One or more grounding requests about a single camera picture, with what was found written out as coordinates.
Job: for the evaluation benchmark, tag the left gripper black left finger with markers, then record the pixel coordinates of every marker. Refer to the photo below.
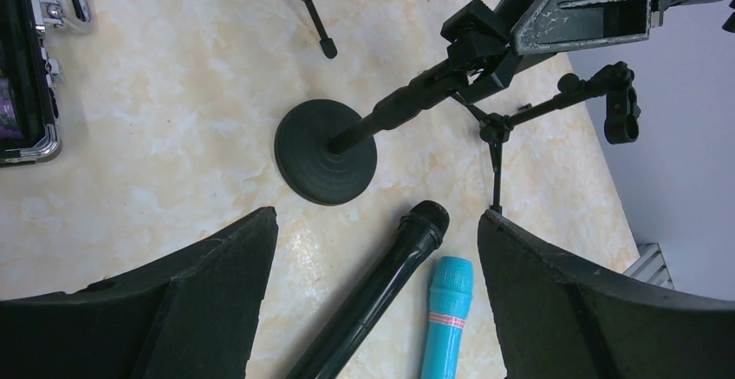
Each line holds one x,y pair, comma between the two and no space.
191,314

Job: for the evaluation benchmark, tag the turquoise toy microphone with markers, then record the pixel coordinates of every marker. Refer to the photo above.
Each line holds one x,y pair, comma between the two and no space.
450,300

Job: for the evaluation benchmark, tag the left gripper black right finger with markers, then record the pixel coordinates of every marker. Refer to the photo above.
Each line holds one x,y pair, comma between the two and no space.
559,315

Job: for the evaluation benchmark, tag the small black tripod stand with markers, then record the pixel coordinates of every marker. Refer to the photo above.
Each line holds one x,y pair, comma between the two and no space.
621,125

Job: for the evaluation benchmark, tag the round base clip stand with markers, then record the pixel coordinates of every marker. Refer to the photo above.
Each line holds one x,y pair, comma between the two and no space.
326,152

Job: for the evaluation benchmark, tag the black orange-tipped microphone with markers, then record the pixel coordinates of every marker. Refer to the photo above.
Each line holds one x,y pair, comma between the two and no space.
419,233

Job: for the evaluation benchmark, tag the purple black poker chip row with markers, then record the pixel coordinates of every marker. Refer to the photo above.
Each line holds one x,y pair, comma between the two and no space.
10,127

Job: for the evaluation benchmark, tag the black poker chip case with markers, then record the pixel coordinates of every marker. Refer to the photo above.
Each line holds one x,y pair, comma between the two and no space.
33,72

